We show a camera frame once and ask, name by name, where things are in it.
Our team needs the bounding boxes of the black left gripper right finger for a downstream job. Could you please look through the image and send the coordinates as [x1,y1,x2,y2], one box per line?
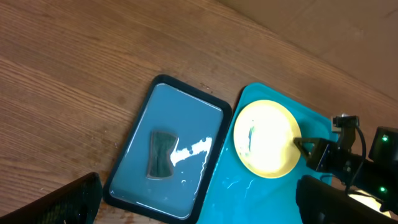
[295,175,397,224]

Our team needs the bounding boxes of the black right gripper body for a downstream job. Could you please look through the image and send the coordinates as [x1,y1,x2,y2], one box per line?
[307,138,363,184]

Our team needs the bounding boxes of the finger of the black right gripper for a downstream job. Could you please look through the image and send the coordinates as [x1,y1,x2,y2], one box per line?
[293,138,318,161]

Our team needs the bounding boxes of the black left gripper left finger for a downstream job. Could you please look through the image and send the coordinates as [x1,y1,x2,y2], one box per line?
[1,172,103,224]

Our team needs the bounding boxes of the green scrubbing sponge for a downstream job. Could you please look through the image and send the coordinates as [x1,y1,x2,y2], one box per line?
[146,130,178,179]

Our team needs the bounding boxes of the large teal serving tray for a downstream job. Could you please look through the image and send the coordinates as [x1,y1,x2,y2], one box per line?
[198,83,338,223]

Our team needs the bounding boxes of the small black water tray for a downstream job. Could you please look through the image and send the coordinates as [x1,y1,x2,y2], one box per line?
[103,74,232,223]

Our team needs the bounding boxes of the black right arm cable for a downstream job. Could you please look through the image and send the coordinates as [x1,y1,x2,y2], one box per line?
[320,124,368,197]

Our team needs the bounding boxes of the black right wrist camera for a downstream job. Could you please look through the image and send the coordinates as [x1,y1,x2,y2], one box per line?
[331,114,359,152]

